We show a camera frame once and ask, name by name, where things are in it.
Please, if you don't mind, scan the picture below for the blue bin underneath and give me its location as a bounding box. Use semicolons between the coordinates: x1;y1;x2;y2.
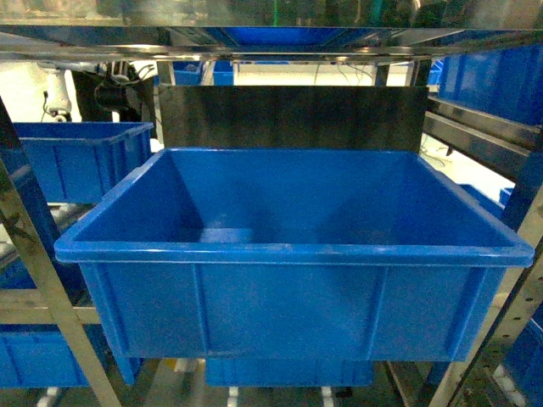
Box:
205;359;373;387

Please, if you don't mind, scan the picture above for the blue side bin left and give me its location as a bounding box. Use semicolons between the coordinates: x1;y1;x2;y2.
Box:
14;122;154;204

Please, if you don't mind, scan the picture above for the blue target bin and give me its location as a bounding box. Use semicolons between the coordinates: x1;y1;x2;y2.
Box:
55;148;535;361

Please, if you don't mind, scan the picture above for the black back panel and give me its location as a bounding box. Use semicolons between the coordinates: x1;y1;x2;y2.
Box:
158;85;428;152

